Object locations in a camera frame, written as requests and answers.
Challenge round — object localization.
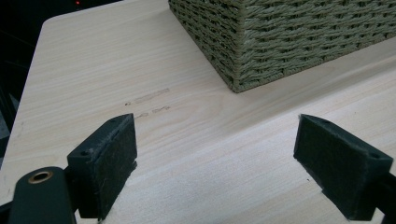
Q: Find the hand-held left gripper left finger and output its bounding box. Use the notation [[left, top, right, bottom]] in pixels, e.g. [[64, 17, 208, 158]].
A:
[[66, 113, 138, 221]]

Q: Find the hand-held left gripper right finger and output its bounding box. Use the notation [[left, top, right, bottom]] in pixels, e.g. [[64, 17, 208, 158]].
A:
[[292, 113, 394, 222]]

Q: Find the green woven basket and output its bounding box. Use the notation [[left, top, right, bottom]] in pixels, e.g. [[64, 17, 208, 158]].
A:
[[167, 0, 396, 94]]

